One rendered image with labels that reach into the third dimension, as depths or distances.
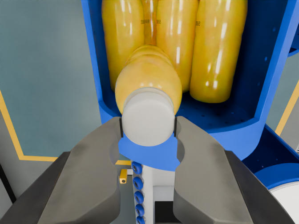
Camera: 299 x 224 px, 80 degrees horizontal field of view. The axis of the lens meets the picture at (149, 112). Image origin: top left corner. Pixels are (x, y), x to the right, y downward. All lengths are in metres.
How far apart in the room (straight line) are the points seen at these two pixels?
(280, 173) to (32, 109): 1.78
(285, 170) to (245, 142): 0.47
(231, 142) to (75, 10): 1.38
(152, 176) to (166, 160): 0.47
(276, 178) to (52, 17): 1.53
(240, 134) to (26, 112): 1.84
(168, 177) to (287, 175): 0.37
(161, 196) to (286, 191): 0.39
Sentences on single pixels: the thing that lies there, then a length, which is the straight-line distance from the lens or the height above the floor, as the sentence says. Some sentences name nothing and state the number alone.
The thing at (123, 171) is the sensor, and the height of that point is 0.91.
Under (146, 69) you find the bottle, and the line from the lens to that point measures 0.16.
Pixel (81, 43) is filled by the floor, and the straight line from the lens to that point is 1.50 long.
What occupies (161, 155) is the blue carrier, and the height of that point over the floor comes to 1.23.
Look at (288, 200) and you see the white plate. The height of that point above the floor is 1.04.
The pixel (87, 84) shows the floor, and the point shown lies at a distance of 1.57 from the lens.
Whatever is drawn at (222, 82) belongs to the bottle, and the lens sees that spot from 0.30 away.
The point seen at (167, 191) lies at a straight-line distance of 0.73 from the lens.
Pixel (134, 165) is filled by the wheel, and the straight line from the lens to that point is 0.61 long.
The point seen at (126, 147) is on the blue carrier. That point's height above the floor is 1.21.
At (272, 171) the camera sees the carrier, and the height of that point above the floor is 0.98.
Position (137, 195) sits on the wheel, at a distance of 0.72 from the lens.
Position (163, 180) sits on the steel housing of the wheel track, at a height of 0.93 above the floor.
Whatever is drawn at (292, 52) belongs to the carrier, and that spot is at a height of 0.62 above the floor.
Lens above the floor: 1.40
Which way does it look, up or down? 62 degrees down
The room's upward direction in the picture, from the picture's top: 179 degrees counter-clockwise
